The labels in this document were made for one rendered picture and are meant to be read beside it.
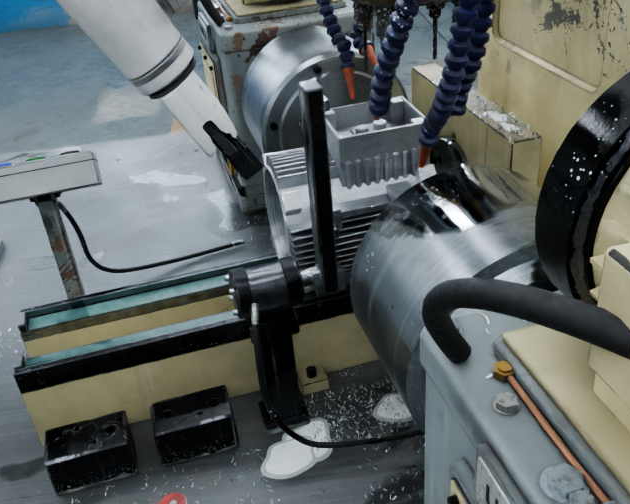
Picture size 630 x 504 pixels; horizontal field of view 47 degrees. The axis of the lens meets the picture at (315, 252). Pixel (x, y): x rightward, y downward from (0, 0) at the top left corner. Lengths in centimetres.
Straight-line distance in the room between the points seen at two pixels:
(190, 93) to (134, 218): 66
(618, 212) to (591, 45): 55
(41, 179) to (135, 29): 35
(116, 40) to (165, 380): 43
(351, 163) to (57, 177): 45
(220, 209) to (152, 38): 67
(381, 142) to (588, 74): 26
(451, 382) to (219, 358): 52
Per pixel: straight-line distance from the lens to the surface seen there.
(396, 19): 69
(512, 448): 47
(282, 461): 95
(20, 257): 149
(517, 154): 88
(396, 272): 70
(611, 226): 41
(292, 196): 89
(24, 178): 115
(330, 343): 102
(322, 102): 76
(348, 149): 90
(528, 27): 107
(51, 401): 101
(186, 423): 93
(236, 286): 83
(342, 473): 93
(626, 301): 36
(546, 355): 52
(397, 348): 68
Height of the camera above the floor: 151
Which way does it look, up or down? 32 degrees down
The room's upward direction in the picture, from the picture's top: 5 degrees counter-clockwise
